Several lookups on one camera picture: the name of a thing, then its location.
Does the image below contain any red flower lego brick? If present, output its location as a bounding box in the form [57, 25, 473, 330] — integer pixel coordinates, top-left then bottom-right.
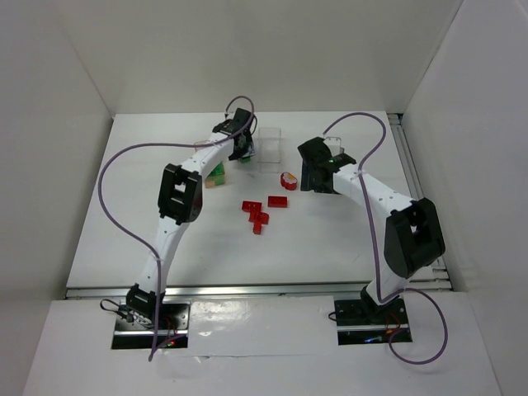
[280, 172, 298, 191]

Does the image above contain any long green lego brick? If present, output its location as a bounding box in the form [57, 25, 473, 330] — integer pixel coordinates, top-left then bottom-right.
[210, 163, 225, 177]

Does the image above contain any long red lego brick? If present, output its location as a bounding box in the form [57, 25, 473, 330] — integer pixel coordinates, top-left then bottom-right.
[267, 196, 288, 209]

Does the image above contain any red lego plate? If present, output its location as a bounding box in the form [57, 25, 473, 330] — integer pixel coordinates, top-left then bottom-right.
[242, 200, 262, 214]

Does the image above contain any red sloped lego brick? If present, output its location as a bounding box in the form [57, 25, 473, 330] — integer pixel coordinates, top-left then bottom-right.
[249, 211, 270, 224]

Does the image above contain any small red lego brick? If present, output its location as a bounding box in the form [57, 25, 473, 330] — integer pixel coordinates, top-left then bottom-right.
[252, 222, 263, 235]

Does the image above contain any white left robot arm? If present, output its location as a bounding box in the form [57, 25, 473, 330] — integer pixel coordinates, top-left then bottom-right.
[125, 108, 254, 323]

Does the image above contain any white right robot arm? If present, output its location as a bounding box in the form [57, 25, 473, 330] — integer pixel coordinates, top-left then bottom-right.
[298, 137, 446, 318]

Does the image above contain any clear plastic container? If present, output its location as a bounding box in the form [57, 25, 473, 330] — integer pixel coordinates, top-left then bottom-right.
[257, 127, 281, 173]

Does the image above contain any brown tinted plastic container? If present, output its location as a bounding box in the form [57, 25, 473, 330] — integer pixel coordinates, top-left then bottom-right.
[195, 145, 227, 188]

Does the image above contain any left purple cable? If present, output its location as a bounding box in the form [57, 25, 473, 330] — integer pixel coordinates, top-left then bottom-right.
[97, 96, 257, 362]

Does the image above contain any aluminium front rail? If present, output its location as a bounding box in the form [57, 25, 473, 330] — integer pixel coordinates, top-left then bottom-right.
[65, 282, 366, 299]

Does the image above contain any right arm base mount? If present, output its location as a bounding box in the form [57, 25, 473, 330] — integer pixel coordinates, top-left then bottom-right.
[328, 298, 413, 346]

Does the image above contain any aluminium side rail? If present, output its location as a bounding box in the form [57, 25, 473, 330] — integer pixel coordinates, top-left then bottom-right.
[388, 113, 452, 290]

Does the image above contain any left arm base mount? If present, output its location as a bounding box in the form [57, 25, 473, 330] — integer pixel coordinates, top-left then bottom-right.
[100, 299, 191, 350]

